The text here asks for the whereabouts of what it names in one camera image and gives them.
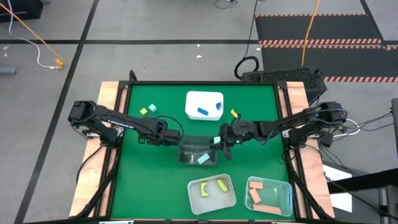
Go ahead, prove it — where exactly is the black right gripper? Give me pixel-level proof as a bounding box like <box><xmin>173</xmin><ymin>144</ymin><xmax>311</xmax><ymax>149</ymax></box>
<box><xmin>218</xmin><ymin>119</ymin><xmax>259</xmax><ymax>162</ymax></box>

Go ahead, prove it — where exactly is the mint rectangular block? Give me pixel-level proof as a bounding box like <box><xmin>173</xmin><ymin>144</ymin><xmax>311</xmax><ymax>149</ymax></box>
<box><xmin>197</xmin><ymin>152</ymin><xmax>211</xmax><ymax>166</ymax></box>

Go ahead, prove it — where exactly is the yellow cylinder block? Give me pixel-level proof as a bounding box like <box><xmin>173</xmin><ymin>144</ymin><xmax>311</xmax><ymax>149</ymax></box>
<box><xmin>216</xmin><ymin>178</ymin><xmax>229</xmax><ymax>193</ymax></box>

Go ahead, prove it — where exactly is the long pink block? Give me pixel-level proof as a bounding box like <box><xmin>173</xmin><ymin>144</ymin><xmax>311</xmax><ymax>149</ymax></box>
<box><xmin>252</xmin><ymin>203</ymin><xmax>282</xmax><ymax>215</ymax></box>

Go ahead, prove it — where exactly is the dark smoky plastic bin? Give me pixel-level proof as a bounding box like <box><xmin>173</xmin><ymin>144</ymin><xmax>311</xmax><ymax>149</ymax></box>
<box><xmin>177</xmin><ymin>134</ymin><xmax>219</xmax><ymax>166</ymax></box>

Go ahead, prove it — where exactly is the white plastic bin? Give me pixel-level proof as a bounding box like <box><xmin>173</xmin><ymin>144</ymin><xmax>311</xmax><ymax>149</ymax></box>
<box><xmin>185</xmin><ymin>90</ymin><xmax>224</xmax><ymax>121</ymax></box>

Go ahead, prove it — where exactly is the green table mat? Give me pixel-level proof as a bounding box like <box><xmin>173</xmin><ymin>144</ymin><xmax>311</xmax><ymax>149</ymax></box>
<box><xmin>110</xmin><ymin>83</ymin><xmax>296</xmax><ymax>220</ymax></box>

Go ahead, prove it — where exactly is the frosted clear plastic bin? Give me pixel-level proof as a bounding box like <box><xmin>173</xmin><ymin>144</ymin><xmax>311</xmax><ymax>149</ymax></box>
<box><xmin>187</xmin><ymin>173</ymin><xmax>237</xmax><ymax>216</ymax></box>

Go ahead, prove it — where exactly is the black perforated computer case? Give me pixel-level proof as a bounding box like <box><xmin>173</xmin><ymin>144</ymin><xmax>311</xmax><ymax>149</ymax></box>
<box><xmin>241</xmin><ymin>67</ymin><xmax>328</xmax><ymax>105</ymax></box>

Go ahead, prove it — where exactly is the white board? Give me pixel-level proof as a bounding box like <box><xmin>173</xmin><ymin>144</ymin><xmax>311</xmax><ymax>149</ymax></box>
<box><xmin>322</xmin><ymin>164</ymin><xmax>354</xmax><ymax>213</ymax></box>

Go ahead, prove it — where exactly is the black striped floor mat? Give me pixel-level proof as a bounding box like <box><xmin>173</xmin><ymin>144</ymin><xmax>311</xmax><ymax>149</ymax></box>
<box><xmin>254</xmin><ymin>14</ymin><xmax>398</xmax><ymax>83</ymax></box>

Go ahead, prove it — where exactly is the black beam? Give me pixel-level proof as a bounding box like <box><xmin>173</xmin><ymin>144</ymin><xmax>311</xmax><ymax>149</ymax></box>
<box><xmin>326</xmin><ymin>169</ymin><xmax>398</xmax><ymax>194</ymax></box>

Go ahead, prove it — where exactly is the black box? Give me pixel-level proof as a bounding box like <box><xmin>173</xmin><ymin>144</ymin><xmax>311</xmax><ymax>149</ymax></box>
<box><xmin>0</xmin><ymin>0</ymin><xmax>44</xmax><ymax>23</ymax></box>

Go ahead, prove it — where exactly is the black aluminium table frame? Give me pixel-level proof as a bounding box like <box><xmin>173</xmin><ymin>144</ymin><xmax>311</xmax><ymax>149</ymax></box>
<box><xmin>70</xmin><ymin>70</ymin><xmax>335</xmax><ymax>224</ymax></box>

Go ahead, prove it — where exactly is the black coiled floor cable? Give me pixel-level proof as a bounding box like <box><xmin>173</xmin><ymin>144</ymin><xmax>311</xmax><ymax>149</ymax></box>
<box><xmin>233</xmin><ymin>0</ymin><xmax>261</xmax><ymax>80</ymax></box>

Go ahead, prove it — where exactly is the white looped cable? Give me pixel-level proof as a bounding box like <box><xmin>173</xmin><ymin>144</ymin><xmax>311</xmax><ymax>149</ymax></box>
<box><xmin>343</xmin><ymin>118</ymin><xmax>361</xmax><ymax>138</ymax></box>

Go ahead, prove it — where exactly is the orange floor cable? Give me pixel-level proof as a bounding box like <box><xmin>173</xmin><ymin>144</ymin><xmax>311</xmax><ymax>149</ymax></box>
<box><xmin>0</xmin><ymin>2</ymin><xmax>65</xmax><ymax>63</ymax></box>
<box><xmin>300</xmin><ymin>0</ymin><xmax>322</xmax><ymax>67</ymax></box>

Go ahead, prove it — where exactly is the white floor cable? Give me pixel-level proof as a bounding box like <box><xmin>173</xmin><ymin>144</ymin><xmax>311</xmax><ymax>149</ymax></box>
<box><xmin>6</xmin><ymin>0</ymin><xmax>58</xmax><ymax>70</ymax></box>

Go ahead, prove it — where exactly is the grey post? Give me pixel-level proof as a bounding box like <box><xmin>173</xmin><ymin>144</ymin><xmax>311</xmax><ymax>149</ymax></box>
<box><xmin>391</xmin><ymin>98</ymin><xmax>398</xmax><ymax>150</ymax></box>

